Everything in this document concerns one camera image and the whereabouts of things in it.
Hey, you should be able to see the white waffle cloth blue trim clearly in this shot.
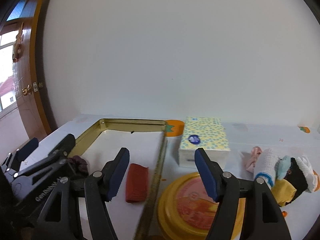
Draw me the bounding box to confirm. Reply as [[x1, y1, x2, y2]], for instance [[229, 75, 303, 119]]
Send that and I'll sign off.
[[253, 148, 279, 188]]

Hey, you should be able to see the light blue soft cloth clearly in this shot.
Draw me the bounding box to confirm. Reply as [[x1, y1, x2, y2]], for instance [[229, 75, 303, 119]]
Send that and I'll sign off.
[[277, 155, 291, 180]]

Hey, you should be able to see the black wristband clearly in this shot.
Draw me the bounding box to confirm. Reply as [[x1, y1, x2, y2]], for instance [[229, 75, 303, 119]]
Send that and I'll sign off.
[[284, 157, 308, 204]]

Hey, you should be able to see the pink yellow-trimmed cloth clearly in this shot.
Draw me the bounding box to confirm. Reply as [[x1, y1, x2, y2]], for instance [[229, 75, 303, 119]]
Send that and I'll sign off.
[[245, 146, 262, 173]]

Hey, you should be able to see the white waffle towel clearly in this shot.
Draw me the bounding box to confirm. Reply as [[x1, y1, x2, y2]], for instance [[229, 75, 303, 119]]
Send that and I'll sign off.
[[296, 155, 319, 193]]

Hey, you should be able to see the dark purple scrunchie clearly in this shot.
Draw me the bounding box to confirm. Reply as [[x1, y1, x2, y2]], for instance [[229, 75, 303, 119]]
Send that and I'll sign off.
[[68, 155, 89, 180]]

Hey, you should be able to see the red folded cloth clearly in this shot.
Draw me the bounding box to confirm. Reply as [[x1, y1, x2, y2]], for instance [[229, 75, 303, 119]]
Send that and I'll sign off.
[[125, 163, 149, 203]]

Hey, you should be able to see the yellow patterned tissue pack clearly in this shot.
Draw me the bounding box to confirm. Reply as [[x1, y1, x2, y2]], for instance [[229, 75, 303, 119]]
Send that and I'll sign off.
[[178, 116, 230, 168]]

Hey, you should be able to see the yellow cloth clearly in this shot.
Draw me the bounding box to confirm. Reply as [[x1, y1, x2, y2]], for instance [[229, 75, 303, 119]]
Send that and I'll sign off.
[[271, 179, 297, 207]]

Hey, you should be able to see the persimmon print tablecloth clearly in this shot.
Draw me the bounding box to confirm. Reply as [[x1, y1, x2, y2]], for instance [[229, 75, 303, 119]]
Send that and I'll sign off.
[[21, 115, 319, 239]]

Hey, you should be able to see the brown wooden door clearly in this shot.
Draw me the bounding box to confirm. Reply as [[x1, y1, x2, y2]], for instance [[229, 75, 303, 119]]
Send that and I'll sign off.
[[4, 0, 52, 140]]

